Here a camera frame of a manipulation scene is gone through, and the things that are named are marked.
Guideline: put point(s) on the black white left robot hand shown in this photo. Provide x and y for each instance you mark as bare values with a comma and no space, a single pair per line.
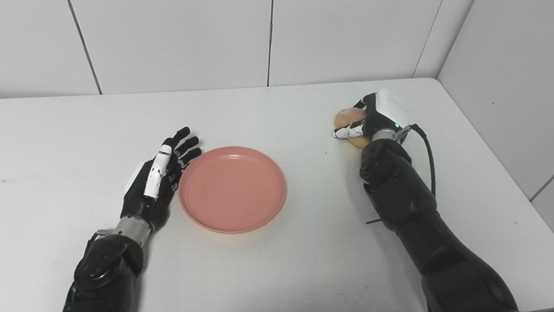
139,207

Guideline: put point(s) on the golden bread roll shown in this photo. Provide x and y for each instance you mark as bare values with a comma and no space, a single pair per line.
348,116

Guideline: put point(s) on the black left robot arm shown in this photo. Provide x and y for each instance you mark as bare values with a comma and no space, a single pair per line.
103,281

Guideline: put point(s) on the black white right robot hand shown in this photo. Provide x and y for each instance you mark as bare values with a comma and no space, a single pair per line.
386,110

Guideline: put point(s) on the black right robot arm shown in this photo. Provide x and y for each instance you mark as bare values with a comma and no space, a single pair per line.
448,256

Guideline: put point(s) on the pink round plate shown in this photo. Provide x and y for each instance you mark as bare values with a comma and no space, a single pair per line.
232,190

